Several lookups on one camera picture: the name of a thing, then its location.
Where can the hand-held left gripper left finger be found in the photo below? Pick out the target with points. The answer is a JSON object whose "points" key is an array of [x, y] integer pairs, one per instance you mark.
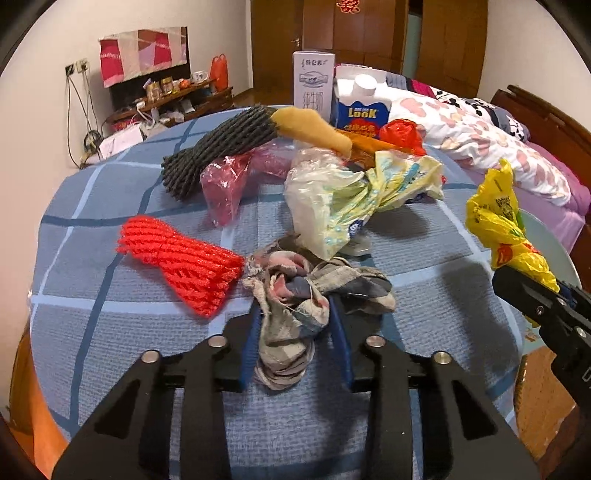
{"points": [[249, 350]]}

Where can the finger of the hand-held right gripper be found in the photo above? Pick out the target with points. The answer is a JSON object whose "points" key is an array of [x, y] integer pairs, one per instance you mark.
{"points": [[524, 295], [568, 296]]}

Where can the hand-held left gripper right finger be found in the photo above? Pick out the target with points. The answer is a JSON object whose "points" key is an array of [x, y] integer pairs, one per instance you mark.
{"points": [[341, 355]]}

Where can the grey patterned rag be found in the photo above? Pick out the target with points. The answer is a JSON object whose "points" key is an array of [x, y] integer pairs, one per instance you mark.
{"points": [[295, 295]]}

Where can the yellow plastic bag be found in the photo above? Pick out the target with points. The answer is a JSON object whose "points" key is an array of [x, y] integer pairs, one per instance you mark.
{"points": [[498, 217]]}

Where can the red foam fruit net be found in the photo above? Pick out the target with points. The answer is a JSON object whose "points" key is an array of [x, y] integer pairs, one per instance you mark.
{"points": [[184, 258]]}

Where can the yellow-green printed plastic bag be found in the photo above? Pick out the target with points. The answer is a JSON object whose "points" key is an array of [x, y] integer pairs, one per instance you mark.
{"points": [[401, 180]]}

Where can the pink translucent plastic bag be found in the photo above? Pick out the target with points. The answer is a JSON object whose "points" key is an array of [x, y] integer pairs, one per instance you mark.
{"points": [[221, 184]]}

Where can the red plastic bag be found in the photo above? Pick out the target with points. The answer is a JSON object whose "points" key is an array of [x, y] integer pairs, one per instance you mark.
{"points": [[401, 134]]}

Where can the black foam fruit net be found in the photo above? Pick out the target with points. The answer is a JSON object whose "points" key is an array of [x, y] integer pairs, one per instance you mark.
{"points": [[217, 147]]}

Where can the orange snack packet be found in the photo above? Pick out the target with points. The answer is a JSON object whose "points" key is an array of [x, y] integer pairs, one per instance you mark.
{"points": [[364, 150]]}

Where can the bed with floral duvet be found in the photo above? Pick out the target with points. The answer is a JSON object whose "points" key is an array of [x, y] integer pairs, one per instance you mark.
{"points": [[577, 217]]}

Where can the clear plastic bag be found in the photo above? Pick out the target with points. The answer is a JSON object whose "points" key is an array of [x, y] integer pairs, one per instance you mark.
{"points": [[314, 198]]}

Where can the white quilt with pink hearts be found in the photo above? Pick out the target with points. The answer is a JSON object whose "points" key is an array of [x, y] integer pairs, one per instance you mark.
{"points": [[485, 138]]}

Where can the cartoon patterned blanket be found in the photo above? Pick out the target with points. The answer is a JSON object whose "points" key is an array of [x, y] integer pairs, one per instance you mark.
{"points": [[466, 104]]}

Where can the tan foam sponge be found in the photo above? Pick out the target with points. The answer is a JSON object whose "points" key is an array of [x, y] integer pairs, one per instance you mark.
{"points": [[309, 127]]}

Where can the blue milk carton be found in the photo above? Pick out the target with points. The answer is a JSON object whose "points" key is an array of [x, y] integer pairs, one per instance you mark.
{"points": [[360, 113]]}

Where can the white cardboard box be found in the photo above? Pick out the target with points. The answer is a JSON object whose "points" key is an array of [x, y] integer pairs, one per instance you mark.
{"points": [[120, 141]]}

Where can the wooden television stand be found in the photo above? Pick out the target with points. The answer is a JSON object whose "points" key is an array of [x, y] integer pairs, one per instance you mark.
{"points": [[207, 101]]}

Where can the white tall carton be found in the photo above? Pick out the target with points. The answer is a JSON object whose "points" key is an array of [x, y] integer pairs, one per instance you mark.
{"points": [[311, 83]]}

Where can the white cup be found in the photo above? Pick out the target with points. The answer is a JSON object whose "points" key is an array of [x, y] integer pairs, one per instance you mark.
{"points": [[198, 77]]}

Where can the orange-red hanging bag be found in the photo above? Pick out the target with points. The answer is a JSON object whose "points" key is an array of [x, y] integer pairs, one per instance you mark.
{"points": [[220, 71]]}

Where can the black television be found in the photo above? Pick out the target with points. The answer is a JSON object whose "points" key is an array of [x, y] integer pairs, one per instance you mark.
{"points": [[124, 94]]}

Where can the wooden door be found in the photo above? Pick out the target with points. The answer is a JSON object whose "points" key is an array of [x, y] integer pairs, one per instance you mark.
{"points": [[277, 46]]}

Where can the wooden wardrobe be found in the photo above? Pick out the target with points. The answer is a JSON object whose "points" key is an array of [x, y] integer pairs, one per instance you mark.
{"points": [[364, 27]]}

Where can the TV covered with cloth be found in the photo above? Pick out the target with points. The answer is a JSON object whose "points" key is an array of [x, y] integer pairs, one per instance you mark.
{"points": [[143, 53]]}

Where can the red paper decoration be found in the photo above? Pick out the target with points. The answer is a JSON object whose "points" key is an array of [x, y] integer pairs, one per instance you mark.
{"points": [[350, 4]]}

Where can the wooden bed frame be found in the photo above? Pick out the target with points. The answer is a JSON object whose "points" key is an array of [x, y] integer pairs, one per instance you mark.
{"points": [[545, 115]]}

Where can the wall power socket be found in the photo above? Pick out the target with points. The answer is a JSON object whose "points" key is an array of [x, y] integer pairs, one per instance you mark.
{"points": [[76, 66]]}

